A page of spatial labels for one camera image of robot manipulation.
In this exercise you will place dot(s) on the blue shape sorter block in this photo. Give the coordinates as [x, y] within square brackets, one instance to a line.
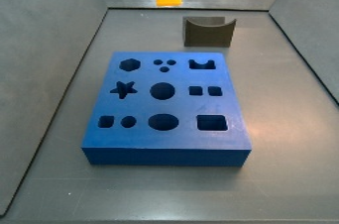
[167, 112]

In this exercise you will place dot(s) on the dark grey arch block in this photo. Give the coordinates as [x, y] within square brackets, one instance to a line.
[207, 32]

